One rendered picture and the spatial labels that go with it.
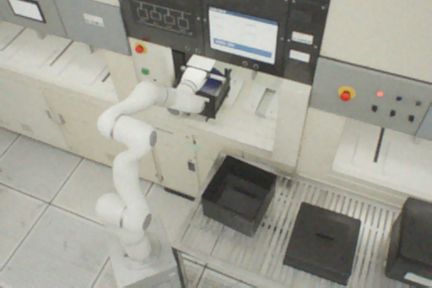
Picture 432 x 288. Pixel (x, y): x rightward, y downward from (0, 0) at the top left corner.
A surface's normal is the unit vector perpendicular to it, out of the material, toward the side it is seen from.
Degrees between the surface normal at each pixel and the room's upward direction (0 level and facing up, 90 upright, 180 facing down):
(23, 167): 0
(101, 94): 0
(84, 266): 0
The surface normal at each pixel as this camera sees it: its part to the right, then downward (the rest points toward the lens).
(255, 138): -0.03, -0.62
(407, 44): -0.39, 0.73
